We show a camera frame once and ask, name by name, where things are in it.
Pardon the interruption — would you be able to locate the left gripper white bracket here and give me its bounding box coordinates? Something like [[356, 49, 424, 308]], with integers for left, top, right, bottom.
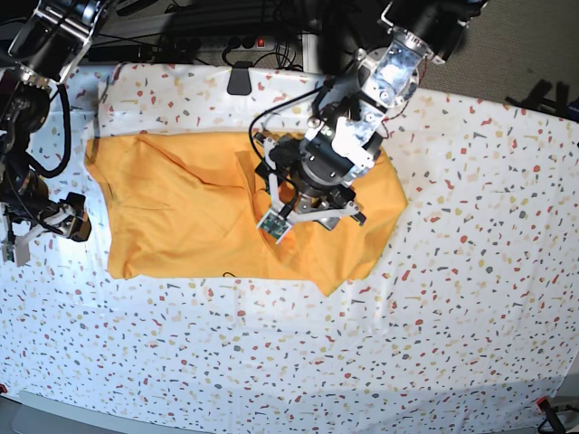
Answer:
[[252, 133, 366, 243]]

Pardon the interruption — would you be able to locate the black power strip red switch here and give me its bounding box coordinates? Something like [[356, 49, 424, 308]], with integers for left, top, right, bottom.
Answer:
[[155, 35, 277, 52]]

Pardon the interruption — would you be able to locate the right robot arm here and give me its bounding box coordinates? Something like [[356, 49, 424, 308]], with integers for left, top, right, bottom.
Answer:
[[1, 1, 116, 267]]

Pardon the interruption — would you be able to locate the black table clamp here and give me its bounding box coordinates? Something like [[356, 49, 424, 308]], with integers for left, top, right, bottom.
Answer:
[[227, 61, 252, 96]]

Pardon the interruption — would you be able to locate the white vertical post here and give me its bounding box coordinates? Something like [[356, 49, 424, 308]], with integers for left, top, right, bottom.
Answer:
[[301, 33, 320, 74]]

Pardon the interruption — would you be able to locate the red clamp bottom right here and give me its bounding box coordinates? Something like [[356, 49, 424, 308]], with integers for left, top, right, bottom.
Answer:
[[536, 397, 566, 434]]

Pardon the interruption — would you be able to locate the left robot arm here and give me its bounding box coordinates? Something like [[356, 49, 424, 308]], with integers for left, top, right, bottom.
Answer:
[[249, 1, 486, 243]]

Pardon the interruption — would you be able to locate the orange T-shirt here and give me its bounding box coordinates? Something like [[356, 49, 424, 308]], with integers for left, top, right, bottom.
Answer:
[[84, 132, 407, 295]]

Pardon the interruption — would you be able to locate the terrazzo patterned tablecloth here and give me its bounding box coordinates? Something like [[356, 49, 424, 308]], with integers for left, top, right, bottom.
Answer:
[[1, 65, 578, 433]]

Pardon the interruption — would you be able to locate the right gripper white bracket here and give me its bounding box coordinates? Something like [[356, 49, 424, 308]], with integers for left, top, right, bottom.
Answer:
[[1, 193, 91, 266]]

